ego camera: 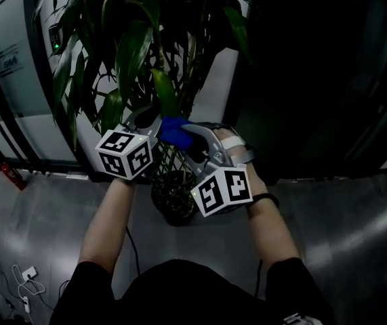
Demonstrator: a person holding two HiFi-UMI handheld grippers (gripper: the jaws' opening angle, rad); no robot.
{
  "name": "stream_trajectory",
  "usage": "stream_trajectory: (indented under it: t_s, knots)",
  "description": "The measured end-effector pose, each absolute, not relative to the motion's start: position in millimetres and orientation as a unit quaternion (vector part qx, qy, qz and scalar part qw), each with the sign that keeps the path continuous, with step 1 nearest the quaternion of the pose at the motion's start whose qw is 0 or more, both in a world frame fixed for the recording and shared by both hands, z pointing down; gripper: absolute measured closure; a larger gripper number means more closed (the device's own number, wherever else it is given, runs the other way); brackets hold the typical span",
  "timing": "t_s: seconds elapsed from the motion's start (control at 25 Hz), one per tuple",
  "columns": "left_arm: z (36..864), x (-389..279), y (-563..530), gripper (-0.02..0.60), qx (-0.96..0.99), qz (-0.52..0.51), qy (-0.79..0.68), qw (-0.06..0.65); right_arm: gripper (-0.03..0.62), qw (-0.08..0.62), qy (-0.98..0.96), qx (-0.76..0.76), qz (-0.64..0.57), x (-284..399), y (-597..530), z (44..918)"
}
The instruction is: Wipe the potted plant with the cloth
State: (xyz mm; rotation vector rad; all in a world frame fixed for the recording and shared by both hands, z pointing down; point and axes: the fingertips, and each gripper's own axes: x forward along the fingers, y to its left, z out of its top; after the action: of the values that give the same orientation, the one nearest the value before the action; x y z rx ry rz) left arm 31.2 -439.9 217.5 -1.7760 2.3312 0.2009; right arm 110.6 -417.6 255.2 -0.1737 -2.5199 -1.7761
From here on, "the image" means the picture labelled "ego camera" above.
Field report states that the blue cloth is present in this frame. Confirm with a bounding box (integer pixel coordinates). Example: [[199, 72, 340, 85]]
[[158, 114, 195, 149]]

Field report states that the person's right hand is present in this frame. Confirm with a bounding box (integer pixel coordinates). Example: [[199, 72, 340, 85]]
[[213, 127, 257, 169]]

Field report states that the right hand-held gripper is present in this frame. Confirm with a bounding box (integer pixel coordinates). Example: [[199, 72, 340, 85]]
[[180, 123, 254, 218]]

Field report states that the white cable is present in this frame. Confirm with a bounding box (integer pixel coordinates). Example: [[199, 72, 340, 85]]
[[11, 264, 46, 304]]

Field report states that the green potted plant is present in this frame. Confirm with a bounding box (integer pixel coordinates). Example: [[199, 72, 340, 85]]
[[33, 0, 259, 227]]

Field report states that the person's black shirt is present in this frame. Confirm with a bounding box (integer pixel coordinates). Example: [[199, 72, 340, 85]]
[[48, 257, 337, 325]]

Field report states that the wall access keypad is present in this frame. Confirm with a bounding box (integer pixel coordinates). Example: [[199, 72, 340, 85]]
[[47, 23, 62, 53]]

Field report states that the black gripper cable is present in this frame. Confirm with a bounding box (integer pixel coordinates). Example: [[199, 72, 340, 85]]
[[124, 225, 142, 278], [253, 258, 264, 298]]

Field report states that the red fire extinguisher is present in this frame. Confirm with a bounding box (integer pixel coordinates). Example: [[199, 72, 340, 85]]
[[0, 162, 28, 192]]

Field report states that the person's left forearm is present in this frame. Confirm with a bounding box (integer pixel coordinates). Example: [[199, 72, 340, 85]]
[[77, 176, 137, 279]]

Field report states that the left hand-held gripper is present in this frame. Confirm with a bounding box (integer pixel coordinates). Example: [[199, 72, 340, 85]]
[[94, 105, 163, 181]]

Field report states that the glass door with black frame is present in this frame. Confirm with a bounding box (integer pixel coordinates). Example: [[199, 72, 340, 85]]
[[0, 0, 92, 182]]

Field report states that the black wristband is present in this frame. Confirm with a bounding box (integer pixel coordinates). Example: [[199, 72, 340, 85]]
[[251, 192, 280, 210]]

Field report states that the white charger adapter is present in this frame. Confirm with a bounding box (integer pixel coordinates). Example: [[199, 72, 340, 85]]
[[21, 265, 39, 280]]

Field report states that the person's right forearm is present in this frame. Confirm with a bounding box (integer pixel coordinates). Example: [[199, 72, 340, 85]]
[[245, 163, 303, 269]]

